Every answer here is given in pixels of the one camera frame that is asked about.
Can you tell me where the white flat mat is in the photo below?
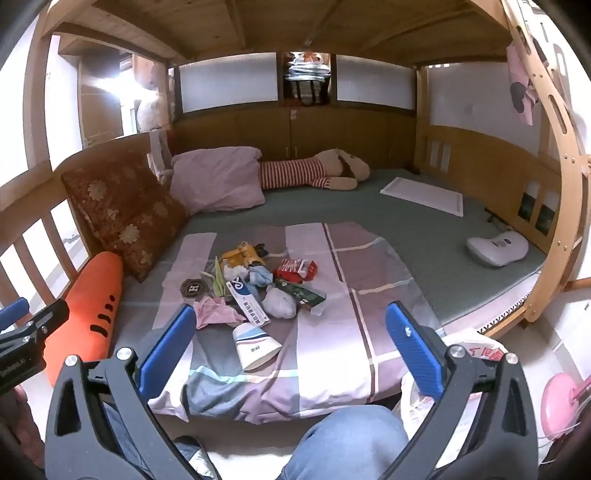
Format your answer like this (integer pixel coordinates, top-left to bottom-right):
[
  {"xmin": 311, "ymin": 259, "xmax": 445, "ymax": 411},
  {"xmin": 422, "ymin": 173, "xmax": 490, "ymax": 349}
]
[{"xmin": 380, "ymin": 176, "xmax": 464, "ymax": 217}]

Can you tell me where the pink crumpled tissue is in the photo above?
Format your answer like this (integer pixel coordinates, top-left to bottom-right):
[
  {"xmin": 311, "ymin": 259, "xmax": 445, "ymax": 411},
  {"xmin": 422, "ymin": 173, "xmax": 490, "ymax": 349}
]
[{"xmin": 193, "ymin": 296, "xmax": 247, "ymax": 329}]

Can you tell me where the white paper cup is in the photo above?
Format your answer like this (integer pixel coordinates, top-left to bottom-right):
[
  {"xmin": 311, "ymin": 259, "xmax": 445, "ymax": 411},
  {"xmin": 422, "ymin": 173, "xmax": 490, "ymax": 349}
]
[{"xmin": 232, "ymin": 322, "xmax": 282, "ymax": 372}]

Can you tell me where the red snack packet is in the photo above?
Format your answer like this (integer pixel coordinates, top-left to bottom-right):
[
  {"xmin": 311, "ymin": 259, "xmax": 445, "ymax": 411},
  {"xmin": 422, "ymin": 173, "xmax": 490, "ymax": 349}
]
[{"xmin": 273, "ymin": 258, "xmax": 319, "ymax": 282}]

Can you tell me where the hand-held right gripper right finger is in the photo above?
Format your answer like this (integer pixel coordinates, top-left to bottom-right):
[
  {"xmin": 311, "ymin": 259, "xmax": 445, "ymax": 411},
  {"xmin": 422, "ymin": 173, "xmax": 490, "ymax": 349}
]
[{"xmin": 385, "ymin": 301, "xmax": 539, "ymax": 480}]

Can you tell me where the green packet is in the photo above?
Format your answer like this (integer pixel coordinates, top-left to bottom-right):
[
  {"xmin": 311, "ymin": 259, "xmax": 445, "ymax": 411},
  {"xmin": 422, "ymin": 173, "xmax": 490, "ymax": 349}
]
[{"xmin": 205, "ymin": 258, "xmax": 236, "ymax": 298}]

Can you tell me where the white massager device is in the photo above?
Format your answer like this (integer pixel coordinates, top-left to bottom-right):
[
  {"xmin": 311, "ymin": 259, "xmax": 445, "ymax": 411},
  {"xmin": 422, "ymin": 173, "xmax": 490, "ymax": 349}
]
[{"xmin": 466, "ymin": 231, "xmax": 529, "ymax": 267}]

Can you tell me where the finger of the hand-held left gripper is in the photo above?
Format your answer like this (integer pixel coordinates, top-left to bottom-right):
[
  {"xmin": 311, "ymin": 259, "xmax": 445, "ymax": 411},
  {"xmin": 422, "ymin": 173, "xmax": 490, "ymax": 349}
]
[
  {"xmin": 0, "ymin": 298, "xmax": 29, "ymax": 331},
  {"xmin": 0, "ymin": 301, "xmax": 70, "ymax": 357}
]

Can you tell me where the yellow snack bag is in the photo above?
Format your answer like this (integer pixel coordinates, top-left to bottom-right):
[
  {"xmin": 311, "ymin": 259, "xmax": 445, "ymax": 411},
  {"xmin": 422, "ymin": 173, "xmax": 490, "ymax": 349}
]
[{"xmin": 221, "ymin": 242, "xmax": 267, "ymax": 269}]

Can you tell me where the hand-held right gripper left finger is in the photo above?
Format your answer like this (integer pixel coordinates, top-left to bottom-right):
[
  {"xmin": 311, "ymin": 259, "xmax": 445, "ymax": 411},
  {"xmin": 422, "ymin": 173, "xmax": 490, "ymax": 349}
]
[{"xmin": 44, "ymin": 304, "xmax": 198, "ymax": 480}]

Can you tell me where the green carton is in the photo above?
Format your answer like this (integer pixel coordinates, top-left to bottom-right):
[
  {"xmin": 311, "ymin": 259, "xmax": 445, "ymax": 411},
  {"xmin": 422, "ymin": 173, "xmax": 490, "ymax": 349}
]
[{"xmin": 277, "ymin": 281, "xmax": 326, "ymax": 311}]

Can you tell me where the green mattress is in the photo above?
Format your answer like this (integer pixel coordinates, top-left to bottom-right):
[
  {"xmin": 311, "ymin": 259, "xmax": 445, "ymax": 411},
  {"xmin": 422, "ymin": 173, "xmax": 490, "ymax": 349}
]
[{"xmin": 185, "ymin": 166, "xmax": 548, "ymax": 326}]

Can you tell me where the pink round fan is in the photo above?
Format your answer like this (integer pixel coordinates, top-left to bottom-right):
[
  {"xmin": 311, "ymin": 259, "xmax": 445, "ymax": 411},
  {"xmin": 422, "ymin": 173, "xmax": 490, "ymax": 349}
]
[{"xmin": 541, "ymin": 371, "xmax": 591, "ymax": 444}]

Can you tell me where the white striped cloth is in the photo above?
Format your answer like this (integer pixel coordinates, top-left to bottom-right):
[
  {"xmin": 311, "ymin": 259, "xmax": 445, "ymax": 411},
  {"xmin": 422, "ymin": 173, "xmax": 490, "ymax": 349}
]
[{"xmin": 148, "ymin": 129, "xmax": 174, "ymax": 182}]

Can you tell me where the pink pillow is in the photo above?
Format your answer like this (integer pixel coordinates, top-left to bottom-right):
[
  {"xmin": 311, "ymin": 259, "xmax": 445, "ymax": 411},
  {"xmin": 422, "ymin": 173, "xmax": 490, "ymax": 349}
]
[{"xmin": 170, "ymin": 146, "xmax": 266, "ymax": 215}]

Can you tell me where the orange carrot plush pillow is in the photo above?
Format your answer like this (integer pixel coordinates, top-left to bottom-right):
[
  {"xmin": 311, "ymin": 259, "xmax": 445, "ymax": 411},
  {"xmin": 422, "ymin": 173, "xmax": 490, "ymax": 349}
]
[{"xmin": 44, "ymin": 251, "xmax": 125, "ymax": 388}]

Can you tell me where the white blue long carton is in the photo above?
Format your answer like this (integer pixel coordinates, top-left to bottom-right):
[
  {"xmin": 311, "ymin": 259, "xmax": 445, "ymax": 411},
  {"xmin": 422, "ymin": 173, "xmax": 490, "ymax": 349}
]
[{"xmin": 229, "ymin": 277, "xmax": 270, "ymax": 326}]

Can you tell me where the stack of folded fabrics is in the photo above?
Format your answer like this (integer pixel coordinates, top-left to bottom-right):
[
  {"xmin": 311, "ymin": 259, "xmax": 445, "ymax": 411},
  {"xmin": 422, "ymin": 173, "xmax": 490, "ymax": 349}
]
[{"xmin": 286, "ymin": 52, "xmax": 331, "ymax": 81}]

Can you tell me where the red floral cushion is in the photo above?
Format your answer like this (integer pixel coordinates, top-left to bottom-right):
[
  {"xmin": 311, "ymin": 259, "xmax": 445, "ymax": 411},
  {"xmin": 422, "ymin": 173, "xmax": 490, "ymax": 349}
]
[{"xmin": 61, "ymin": 152, "xmax": 188, "ymax": 283}]

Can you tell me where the light blue crumpled cloth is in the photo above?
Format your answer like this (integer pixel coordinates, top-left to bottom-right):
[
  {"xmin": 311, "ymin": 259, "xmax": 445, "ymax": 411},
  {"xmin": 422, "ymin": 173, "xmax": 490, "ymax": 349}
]
[{"xmin": 248, "ymin": 267, "xmax": 274, "ymax": 289}]

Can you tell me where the pink hanging garment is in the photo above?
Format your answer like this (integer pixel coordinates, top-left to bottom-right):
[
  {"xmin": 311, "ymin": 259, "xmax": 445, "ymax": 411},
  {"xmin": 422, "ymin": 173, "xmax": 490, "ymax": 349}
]
[{"xmin": 505, "ymin": 44, "xmax": 541, "ymax": 126}]

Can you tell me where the round brown badge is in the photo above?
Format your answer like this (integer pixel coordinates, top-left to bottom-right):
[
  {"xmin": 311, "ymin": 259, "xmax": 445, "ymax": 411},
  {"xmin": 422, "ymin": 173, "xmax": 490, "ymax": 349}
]
[{"xmin": 180, "ymin": 278, "xmax": 207, "ymax": 301}]

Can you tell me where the striped plush dog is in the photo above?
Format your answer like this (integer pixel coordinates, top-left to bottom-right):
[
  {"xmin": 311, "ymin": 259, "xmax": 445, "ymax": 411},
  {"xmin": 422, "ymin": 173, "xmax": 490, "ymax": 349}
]
[{"xmin": 259, "ymin": 148, "xmax": 371, "ymax": 191}]

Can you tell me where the wooden bunk bed frame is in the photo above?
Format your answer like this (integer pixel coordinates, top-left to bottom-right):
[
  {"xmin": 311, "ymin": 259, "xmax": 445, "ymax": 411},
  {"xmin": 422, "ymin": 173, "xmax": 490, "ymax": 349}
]
[{"xmin": 0, "ymin": 0, "xmax": 591, "ymax": 337}]

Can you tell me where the checked pink grey blanket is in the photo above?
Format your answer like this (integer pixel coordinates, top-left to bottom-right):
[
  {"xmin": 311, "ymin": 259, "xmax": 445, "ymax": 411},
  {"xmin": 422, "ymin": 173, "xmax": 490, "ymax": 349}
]
[{"xmin": 120, "ymin": 222, "xmax": 446, "ymax": 423}]

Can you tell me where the curved wooden ladder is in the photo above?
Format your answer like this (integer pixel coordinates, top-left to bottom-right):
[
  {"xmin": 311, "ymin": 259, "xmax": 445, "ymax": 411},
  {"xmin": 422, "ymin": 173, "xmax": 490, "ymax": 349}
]
[{"xmin": 501, "ymin": 0, "xmax": 591, "ymax": 324}]

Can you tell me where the white plastic bag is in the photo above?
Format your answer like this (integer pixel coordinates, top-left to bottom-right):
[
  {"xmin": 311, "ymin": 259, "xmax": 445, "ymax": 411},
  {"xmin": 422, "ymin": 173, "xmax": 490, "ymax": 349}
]
[{"xmin": 399, "ymin": 329, "xmax": 513, "ymax": 462}]

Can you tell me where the white tissue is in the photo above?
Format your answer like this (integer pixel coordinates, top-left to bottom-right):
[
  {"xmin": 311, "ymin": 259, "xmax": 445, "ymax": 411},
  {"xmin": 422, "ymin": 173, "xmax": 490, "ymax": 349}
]
[{"xmin": 262, "ymin": 286, "xmax": 297, "ymax": 320}]

